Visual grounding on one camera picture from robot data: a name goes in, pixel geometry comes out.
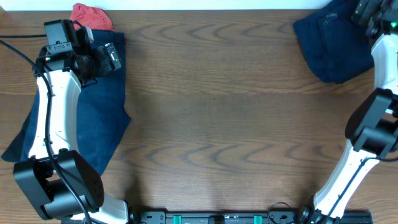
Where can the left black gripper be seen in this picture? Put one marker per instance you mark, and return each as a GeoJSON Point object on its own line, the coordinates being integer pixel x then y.
{"type": "Point", "coordinates": [106, 66]}

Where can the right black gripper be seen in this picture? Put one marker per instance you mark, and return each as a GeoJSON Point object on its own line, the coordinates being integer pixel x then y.
{"type": "Point", "coordinates": [366, 9]}

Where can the navy blue shorts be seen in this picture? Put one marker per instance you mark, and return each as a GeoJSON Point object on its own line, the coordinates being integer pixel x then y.
{"type": "Point", "coordinates": [334, 47]}
{"type": "Point", "coordinates": [101, 117]}

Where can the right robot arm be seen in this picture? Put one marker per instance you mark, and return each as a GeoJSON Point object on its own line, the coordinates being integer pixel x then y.
{"type": "Point", "coordinates": [369, 136]}

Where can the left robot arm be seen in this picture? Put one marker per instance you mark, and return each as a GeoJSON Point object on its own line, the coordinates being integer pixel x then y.
{"type": "Point", "coordinates": [56, 179]}

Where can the red orange garment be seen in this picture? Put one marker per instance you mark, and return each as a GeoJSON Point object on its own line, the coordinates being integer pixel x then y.
{"type": "Point", "coordinates": [93, 17]}

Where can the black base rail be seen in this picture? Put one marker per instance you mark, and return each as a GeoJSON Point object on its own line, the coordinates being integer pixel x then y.
{"type": "Point", "coordinates": [275, 215]}

